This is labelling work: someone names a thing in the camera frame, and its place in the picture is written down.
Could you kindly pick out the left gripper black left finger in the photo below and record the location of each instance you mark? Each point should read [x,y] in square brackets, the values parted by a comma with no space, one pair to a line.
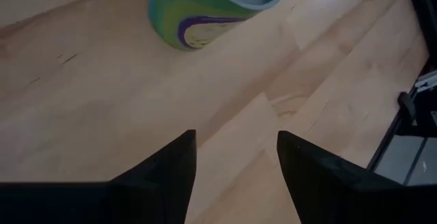
[102,203]

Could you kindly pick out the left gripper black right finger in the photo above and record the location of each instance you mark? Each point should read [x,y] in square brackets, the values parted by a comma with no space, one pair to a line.
[341,196]

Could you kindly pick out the green chicken soup can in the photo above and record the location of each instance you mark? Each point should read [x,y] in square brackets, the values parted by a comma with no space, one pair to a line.
[191,12]

